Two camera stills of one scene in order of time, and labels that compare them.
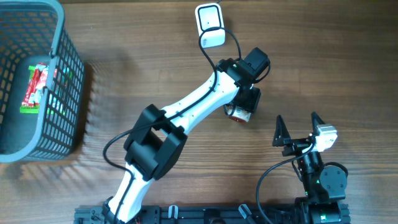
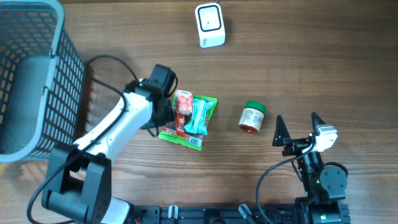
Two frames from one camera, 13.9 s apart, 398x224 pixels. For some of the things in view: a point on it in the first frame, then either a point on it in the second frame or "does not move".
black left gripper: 252,106 -> 169,116
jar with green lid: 237,113 -> 252,117
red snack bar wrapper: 32,96 -> 184,102
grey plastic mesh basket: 34,32 does not move
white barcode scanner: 211,15 does not move
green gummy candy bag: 33,109 -> 177,132
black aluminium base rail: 218,214 does not move
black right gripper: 295,145 does not move
